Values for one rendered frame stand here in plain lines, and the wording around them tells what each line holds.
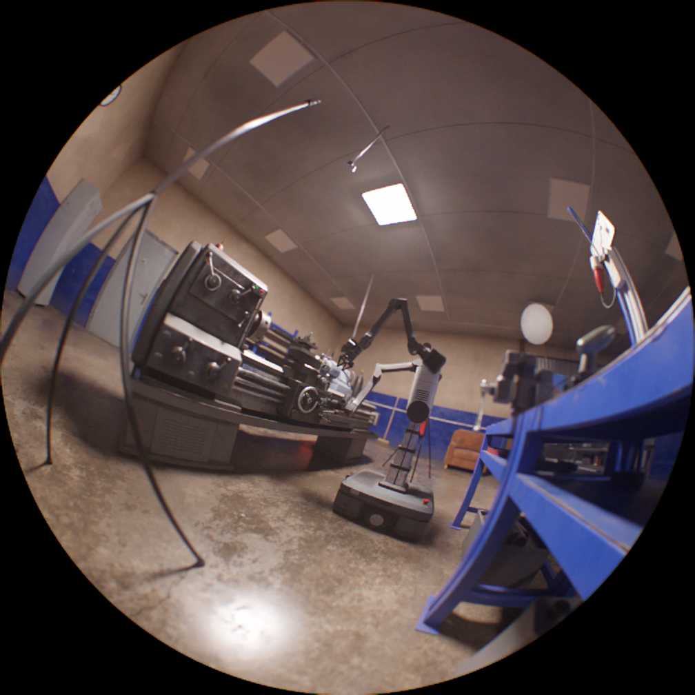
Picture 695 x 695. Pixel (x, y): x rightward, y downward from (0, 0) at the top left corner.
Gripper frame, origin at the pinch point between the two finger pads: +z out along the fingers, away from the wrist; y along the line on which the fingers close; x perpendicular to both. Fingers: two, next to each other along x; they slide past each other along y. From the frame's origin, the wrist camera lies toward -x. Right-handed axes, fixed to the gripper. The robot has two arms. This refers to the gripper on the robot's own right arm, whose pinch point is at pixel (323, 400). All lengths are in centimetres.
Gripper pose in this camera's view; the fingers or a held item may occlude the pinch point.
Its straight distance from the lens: 159.0
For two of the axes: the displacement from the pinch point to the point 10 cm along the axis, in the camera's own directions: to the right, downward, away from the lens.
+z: -8.0, -1.1, 5.8
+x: -5.2, -3.6, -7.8
